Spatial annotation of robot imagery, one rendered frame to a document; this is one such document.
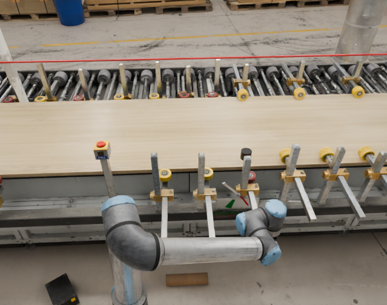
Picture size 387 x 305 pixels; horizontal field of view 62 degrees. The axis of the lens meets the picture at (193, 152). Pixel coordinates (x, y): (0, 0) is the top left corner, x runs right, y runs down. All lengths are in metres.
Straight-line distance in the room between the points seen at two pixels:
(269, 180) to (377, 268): 1.16
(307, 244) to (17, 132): 2.34
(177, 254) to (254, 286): 1.55
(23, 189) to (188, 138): 1.12
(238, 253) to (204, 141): 1.10
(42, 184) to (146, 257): 1.40
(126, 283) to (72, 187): 1.05
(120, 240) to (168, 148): 1.19
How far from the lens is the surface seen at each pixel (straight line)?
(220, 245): 1.17
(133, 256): 1.02
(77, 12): 7.05
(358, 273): 2.86
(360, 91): 2.90
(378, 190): 2.55
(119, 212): 1.07
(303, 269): 2.72
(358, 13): 5.42
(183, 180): 2.13
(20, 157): 2.32
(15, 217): 2.24
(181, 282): 2.48
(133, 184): 2.17
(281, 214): 1.42
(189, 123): 2.33
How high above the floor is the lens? 2.27
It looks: 41 degrees down
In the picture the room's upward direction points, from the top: straight up
